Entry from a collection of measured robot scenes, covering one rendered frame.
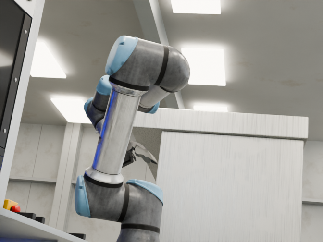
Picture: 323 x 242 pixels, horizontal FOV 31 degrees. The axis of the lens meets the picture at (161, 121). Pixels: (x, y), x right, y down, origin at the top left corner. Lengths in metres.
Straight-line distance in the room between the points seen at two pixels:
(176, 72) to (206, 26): 6.43
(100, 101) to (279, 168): 2.69
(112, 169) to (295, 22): 6.35
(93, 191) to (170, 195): 2.79
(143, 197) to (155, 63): 0.40
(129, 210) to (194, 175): 2.79
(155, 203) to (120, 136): 0.23
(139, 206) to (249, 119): 2.93
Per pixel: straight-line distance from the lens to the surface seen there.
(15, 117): 2.44
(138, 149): 1.93
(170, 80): 1.62
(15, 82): 2.46
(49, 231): 1.91
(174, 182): 4.47
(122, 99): 1.61
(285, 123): 4.57
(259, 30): 8.06
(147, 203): 1.72
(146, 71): 1.59
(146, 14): 7.28
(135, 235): 1.70
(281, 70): 9.16
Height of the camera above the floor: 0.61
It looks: 20 degrees up
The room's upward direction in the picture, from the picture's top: 7 degrees clockwise
